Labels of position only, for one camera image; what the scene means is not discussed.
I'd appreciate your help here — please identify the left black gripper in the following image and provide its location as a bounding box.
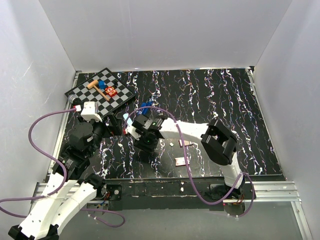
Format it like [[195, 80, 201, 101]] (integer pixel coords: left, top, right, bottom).
[[79, 112, 123, 158]]

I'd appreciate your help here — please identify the light blue stapler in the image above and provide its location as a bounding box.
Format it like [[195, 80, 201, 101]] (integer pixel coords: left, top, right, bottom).
[[123, 113, 133, 126]]

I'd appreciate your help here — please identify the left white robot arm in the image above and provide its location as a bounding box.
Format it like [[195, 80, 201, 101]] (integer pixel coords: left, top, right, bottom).
[[8, 113, 122, 240]]

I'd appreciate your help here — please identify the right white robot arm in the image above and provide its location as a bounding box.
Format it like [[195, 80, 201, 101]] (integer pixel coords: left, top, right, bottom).
[[126, 114, 245, 199]]

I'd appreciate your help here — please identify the checkered chess board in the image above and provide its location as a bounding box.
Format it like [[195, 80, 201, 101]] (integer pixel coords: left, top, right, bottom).
[[65, 68, 136, 118]]

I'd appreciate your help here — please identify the open staple box tray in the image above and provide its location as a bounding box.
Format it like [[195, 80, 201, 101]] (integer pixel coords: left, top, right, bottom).
[[178, 139, 194, 147]]

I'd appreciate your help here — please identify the red white staple box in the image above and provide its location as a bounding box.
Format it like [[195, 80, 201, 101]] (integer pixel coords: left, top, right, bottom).
[[175, 157, 186, 167]]

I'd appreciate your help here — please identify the blue toy block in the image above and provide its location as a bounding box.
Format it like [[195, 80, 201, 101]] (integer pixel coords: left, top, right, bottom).
[[98, 80, 106, 90]]

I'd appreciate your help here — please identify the wooden toy mallet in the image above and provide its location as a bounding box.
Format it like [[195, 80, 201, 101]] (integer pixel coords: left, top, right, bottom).
[[87, 80, 110, 101]]

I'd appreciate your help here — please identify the black cylinder silver cap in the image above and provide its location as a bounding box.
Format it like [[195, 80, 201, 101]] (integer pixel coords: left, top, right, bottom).
[[67, 94, 83, 106]]

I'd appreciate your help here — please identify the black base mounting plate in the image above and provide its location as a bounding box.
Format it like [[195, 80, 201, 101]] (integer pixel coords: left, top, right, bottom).
[[77, 176, 238, 212]]

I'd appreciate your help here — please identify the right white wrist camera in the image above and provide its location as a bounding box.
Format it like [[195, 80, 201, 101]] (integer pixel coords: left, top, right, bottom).
[[123, 124, 141, 141]]

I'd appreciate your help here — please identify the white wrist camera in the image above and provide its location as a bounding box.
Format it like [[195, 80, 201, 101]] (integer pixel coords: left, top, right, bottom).
[[80, 101, 102, 122], [123, 124, 141, 141]]

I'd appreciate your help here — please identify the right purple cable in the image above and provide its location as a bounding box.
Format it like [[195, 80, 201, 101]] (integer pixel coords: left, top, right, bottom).
[[122, 106, 256, 218]]

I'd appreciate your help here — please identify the purple cable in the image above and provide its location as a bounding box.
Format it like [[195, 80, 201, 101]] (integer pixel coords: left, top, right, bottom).
[[0, 107, 126, 228], [122, 106, 256, 218]]

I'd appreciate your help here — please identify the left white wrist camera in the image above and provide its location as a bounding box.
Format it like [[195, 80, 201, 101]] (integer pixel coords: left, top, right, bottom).
[[80, 101, 102, 122]]

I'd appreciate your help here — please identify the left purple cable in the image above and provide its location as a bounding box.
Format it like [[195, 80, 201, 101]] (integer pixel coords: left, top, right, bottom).
[[0, 107, 126, 228]]

